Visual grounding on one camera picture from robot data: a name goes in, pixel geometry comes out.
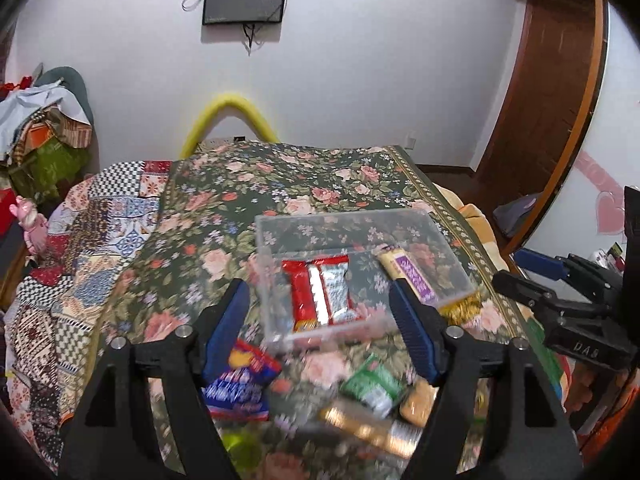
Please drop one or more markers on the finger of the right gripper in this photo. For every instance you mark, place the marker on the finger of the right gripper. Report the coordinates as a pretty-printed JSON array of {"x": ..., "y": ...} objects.
[{"x": 549, "y": 267}]

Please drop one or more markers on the square cracker pack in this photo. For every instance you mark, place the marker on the square cracker pack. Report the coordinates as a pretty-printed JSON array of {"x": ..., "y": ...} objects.
[{"x": 417, "y": 406}]

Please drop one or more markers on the gold snack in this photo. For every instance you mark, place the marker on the gold snack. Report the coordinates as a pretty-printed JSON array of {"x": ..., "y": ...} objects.
[{"x": 462, "y": 310}]

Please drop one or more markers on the long brown biscuit pack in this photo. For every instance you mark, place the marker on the long brown biscuit pack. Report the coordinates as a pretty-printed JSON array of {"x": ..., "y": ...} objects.
[{"x": 385, "y": 434}]

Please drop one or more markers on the brown wooden door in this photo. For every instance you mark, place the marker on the brown wooden door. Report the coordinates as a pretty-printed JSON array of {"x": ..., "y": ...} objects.
[{"x": 546, "y": 111}]

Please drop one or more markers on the white wardrobe with hearts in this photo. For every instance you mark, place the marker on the white wardrobe with hearts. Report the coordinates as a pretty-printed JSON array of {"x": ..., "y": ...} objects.
[{"x": 587, "y": 215}]

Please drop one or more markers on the purple white snack bar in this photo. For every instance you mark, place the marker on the purple white snack bar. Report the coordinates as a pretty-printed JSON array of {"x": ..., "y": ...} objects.
[{"x": 400, "y": 265}]

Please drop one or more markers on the pink plush toy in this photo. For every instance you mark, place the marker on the pink plush toy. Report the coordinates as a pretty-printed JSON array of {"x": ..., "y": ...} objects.
[{"x": 34, "y": 224}]

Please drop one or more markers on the green round jelly cup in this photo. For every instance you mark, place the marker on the green round jelly cup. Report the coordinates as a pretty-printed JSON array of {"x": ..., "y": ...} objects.
[{"x": 243, "y": 448}]

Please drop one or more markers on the patchwork quilt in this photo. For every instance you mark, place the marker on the patchwork quilt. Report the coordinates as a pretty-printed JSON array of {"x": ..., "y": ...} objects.
[{"x": 91, "y": 238}]

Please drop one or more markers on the clear plastic storage box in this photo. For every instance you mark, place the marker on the clear plastic storage box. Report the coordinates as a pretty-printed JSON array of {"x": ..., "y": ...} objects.
[{"x": 359, "y": 235}]

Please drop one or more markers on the pile of clothes on chair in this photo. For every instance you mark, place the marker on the pile of clothes on chair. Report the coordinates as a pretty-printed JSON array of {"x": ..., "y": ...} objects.
[{"x": 47, "y": 128}]

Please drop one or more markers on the floral green bedspread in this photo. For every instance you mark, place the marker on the floral green bedspread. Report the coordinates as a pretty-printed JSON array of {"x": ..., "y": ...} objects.
[{"x": 243, "y": 211}]

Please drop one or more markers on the yellow padded bed rail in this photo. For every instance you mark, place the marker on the yellow padded bed rail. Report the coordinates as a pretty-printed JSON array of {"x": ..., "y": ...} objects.
[{"x": 228, "y": 115}]

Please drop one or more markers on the blue biscuit snack bag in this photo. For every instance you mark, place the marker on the blue biscuit snack bag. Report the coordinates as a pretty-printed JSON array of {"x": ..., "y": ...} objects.
[{"x": 238, "y": 394}]

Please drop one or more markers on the yellow fleece blanket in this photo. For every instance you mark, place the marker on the yellow fleece blanket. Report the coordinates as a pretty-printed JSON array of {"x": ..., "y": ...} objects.
[{"x": 478, "y": 223}]

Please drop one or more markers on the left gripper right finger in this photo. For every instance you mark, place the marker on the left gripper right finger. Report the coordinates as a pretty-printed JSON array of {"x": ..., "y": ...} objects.
[{"x": 527, "y": 435}]

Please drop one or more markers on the red white snack pack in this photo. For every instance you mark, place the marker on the red white snack pack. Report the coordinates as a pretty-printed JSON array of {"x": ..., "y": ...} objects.
[{"x": 320, "y": 292}]

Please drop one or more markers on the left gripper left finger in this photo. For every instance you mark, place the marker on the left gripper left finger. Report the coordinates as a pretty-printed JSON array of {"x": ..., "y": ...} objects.
[{"x": 112, "y": 434}]

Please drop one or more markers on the green snack packet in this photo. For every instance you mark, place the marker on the green snack packet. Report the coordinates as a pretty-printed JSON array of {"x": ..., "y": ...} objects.
[{"x": 374, "y": 386}]

